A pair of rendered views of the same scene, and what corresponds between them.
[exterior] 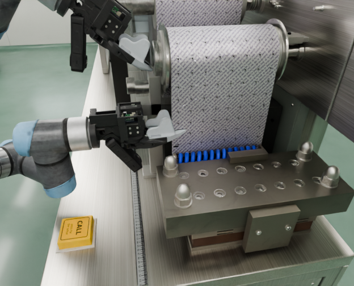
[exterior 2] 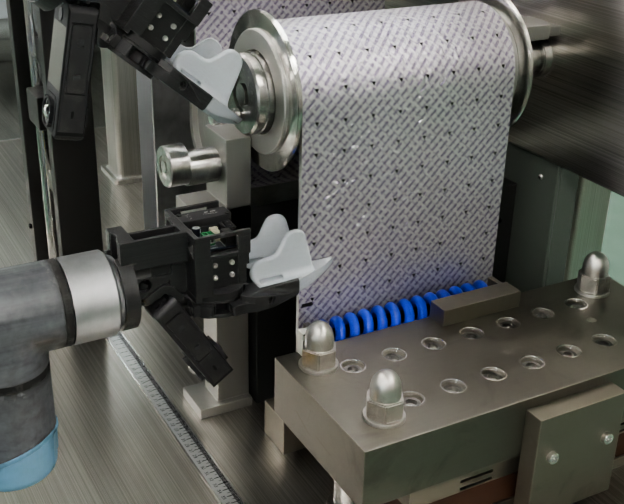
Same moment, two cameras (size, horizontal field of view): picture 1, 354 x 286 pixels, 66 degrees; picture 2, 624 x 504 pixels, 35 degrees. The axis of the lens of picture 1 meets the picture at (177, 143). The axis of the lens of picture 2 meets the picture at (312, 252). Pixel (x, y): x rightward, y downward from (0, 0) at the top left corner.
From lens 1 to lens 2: 0.38 m
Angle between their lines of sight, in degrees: 18
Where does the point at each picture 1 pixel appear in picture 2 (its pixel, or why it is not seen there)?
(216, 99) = (396, 176)
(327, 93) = (623, 139)
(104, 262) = not seen: outside the picture
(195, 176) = (381, 364)
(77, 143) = (96, 319)
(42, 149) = (9, 345)
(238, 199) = (498, 390)
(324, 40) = (598, 30)
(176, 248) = not seen: outside the picture
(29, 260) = not seen: outside the picture
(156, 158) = (232, 356)
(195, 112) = (351, 211)
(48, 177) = (8, 427)
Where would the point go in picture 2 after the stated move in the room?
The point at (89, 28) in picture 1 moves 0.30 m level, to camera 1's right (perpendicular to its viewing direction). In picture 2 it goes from (111, 34) to (447, 17)
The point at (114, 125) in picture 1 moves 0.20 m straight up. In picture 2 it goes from (176, 263) to (167, 30)
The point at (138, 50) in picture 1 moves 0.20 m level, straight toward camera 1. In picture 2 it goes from (216, 76) to (320, 148)
